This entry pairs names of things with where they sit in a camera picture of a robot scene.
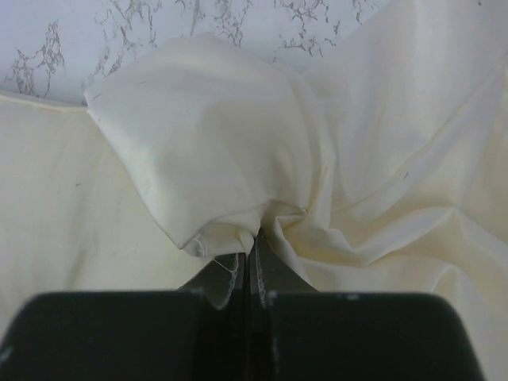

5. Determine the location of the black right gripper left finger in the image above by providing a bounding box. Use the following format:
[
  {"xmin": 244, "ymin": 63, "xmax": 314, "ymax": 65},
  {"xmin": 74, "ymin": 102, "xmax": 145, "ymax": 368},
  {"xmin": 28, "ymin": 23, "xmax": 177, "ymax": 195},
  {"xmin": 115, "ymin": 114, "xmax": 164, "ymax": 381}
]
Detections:
[{"xmin": 1, "ymin": 254, "xmax": 244, "ymax": 380}]

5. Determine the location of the cream satin pillowcase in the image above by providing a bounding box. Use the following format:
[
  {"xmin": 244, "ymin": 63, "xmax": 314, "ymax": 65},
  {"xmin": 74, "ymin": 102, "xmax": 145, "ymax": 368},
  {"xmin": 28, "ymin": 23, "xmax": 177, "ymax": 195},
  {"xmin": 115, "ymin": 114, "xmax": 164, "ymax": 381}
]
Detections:
[{"xmin": 1, "ymin": 1, "xmax": 507, "ymax": 379}]

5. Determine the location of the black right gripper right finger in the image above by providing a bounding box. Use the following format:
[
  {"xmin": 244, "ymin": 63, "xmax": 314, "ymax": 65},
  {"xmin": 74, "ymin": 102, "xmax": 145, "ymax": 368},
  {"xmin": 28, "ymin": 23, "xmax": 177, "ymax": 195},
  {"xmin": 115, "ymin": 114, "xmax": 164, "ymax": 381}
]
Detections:
[{"xmin": 248, "ymin": 236, "xmax": 484, "ymax": 380}]

